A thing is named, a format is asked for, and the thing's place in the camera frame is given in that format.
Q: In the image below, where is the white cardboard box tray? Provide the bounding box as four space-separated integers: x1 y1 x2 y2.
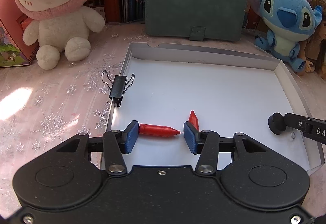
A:
106 43 325 174

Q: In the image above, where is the brown haired baby doll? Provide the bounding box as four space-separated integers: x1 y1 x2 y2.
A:
298 0 325 80

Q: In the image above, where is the black binder clip on edge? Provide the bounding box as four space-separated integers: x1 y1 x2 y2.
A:
101 70 135 107

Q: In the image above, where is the red crayon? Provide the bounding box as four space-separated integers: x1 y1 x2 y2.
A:
188 110 199 131
139 124 181 138

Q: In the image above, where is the black round cap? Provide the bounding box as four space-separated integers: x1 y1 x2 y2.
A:
268 113 287 135

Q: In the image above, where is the green suede notebook case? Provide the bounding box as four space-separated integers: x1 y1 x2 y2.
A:
144 0 250 43

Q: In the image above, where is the pink white bunny plush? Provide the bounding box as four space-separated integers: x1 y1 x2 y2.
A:
15 0 105 70

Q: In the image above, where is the pink triangular house box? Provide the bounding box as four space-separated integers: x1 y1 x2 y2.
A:
1 0 39 68

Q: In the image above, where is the blue Stitch plush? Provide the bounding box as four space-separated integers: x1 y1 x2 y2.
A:
249 0 323 73

